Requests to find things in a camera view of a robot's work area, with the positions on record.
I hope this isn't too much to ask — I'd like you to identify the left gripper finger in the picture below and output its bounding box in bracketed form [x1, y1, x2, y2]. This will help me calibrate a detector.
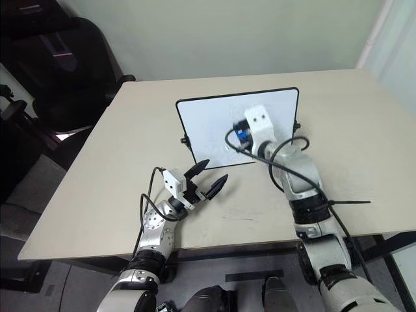
[203, 174, 229, 200]
[184, 159, 209, 183]

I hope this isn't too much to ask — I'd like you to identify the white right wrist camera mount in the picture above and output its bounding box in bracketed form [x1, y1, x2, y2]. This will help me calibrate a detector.
[244, 104, 276, 154]

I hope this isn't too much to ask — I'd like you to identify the black zip tie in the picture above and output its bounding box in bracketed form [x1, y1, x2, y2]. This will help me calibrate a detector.
[326, 200, 372, 207]

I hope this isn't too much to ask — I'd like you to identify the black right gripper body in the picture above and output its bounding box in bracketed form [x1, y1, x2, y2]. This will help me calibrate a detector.
[232, 119, 255, 148]

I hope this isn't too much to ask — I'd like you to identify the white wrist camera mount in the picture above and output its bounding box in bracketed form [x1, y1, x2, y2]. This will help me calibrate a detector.
[244, 104, 276, 154]
[163, 168, 187, 198]

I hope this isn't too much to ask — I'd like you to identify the black tripod stand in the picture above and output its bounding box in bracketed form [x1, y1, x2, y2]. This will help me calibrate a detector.
[0, 83, 29, 124]

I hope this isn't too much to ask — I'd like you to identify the black framed whiteboard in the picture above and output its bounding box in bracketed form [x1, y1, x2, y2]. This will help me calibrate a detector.
[175, 86, 300, 170]

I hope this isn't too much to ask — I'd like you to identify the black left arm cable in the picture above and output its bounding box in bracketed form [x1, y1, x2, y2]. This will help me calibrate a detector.
[132, 166, 165, 258]

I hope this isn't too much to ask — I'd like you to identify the black floor strip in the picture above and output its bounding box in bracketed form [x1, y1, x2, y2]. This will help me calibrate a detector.
[224, 269, 285, 283]

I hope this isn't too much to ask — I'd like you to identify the black office chair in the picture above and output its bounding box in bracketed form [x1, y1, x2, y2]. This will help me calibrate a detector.
[0, 15, 137, 163]

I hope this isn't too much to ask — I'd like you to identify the grey seat cushion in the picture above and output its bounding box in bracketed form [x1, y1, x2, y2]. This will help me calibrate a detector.
[0, 152, 68, 243]

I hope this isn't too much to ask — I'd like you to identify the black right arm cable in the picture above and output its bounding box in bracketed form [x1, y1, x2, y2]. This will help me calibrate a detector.
[224, 127, 373, 284]

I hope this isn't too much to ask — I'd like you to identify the dark rounded shape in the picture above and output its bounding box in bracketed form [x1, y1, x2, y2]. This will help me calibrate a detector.
[184, 285, 230, 312]
[260, 276, 298, 312]

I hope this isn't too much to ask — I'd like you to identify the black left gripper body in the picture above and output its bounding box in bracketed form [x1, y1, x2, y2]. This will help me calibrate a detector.
[181, 176, 209, 205]

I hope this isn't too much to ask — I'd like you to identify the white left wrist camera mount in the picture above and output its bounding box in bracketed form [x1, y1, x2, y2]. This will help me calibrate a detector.
[163, 168, 187, 198]

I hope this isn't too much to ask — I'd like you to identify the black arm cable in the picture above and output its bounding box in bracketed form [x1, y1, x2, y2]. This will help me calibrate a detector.
[224, 127, 373, 284]
[132, 166, 165, 258]

